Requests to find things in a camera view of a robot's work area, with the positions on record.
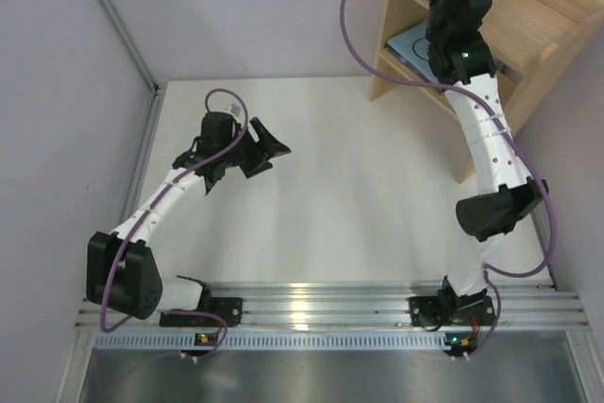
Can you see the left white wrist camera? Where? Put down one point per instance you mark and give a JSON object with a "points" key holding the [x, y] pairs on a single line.
{"points": [[235, 110]]}

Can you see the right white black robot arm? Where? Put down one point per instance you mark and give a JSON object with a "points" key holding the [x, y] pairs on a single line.
{"points": [[463, 63]]}

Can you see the wooden two-tier shelf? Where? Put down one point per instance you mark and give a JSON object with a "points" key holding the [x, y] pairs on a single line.
{"points": [[538, 39]]}

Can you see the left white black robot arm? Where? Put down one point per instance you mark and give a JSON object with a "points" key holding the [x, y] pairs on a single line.
{"points": [[131, 269]]}

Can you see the perforated cable duct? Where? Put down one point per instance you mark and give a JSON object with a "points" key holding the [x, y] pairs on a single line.
{"points": [[286, 341]]}

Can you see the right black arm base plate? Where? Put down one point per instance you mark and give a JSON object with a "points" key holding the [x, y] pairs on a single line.
{"points": [[434, 311]]}

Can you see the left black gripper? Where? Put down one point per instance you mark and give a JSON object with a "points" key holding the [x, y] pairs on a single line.
{"points": [[255, 153]]}

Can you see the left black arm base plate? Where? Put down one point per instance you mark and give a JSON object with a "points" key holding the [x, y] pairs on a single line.
{"points": [[229, 309]]}

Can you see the aluminium mounting rail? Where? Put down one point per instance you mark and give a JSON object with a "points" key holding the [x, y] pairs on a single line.
{"points": [[383, 305]]}

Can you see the light blue swan book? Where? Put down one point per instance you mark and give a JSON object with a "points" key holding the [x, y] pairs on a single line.
{"points": [[411, 48]]}

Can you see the dark purple galaxy book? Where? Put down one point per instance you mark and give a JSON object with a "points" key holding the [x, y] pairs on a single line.
{"points": [[395, 69]]}

